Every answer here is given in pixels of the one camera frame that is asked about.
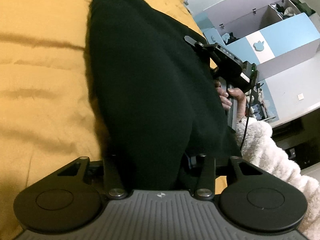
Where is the black garment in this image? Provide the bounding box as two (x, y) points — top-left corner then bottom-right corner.
(89, 0), (240, 190)

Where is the white fleece sleeve forearm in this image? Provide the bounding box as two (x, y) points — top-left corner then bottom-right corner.
(235, 117), (319, 239)

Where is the right hand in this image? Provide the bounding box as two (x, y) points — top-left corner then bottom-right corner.
(214, 80), (247, 122)

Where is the blue white shelf cabinet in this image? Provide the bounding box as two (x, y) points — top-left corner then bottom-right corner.
(194, 0), (319, 125)

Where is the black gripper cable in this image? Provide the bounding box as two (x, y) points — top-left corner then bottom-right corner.
(239, 63), (259, 152)

